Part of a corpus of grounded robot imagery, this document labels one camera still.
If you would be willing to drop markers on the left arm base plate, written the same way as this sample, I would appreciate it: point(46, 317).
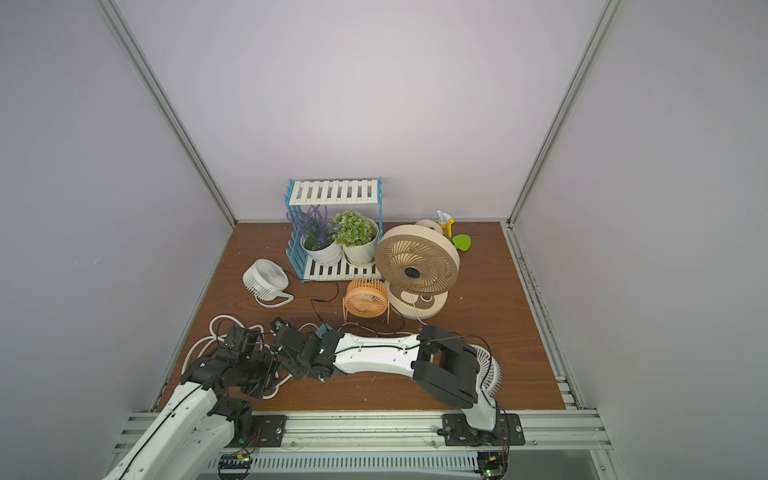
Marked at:
point(262, 431)

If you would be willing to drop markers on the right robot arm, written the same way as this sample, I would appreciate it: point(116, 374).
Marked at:
point(452, 371)

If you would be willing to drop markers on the green round object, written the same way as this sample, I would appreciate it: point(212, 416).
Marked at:
point(462, 242)

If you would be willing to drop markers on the large beige desk fan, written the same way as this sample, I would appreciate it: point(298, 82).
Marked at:
point(419, 265)

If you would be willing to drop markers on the yellow spray bottle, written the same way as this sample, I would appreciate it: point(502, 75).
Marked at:
point(446, 222)

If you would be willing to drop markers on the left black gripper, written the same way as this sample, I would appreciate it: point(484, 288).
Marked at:
point(241, 339)

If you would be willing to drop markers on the lavender plant white pot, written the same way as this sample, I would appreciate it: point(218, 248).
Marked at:
point(317, 234)

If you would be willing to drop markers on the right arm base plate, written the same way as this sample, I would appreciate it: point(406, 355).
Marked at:
point(508, 431)

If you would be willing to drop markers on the blue white slatted shelf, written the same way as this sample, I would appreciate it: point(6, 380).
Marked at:
point(336, 195)

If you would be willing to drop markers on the small white fan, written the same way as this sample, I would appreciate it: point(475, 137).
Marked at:
point(267, 282)
point(489, 375)

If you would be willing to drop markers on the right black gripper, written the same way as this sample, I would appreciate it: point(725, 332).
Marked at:
point(283, 335)

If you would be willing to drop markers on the green plant white pot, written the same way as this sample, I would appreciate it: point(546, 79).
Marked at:
point(357, 235)

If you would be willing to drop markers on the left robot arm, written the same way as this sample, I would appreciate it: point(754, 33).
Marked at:
point(201, 418)

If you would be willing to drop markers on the teal power strip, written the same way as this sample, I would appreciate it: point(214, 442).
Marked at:
point(323, 329)

